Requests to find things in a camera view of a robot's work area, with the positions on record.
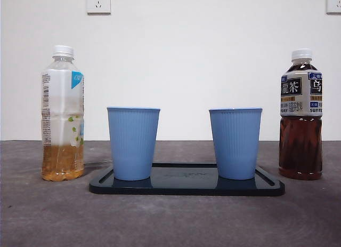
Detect white wall socket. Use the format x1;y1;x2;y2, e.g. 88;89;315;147
326;0;341;14
86;0;112;15

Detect dark teal plastic tray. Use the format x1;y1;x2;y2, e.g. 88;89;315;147
88;162;286;197

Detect light blue ribbed cup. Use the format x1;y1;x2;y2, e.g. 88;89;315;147
106;106;161;181
209;107;264;180

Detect dark oolong tea bottle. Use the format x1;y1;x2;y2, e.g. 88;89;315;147
278;48;324;181

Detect pale tea bottle white label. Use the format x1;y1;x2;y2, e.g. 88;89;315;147
40;45;85;182

